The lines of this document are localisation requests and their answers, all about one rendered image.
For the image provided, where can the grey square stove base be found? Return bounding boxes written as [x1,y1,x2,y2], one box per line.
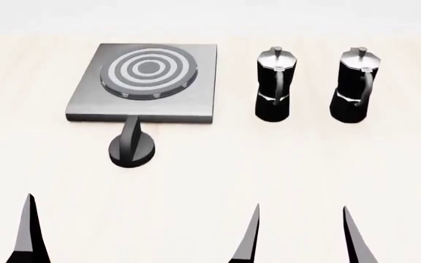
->
[65,42,219,126]

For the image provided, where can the black moka pot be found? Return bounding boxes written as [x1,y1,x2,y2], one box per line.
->
[254,46,299,123]
[329,46,382,124]

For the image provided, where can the round ringed stove burner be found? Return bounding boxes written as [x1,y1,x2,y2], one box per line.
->
[99,46,200,101]

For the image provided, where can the black stove knob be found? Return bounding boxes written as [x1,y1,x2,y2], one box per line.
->
[108,114,157,169]

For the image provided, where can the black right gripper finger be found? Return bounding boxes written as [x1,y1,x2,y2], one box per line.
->
[342,205,380,263]
[227,202,261,263]

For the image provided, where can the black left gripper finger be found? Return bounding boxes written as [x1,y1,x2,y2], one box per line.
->
[5,193,51,263]

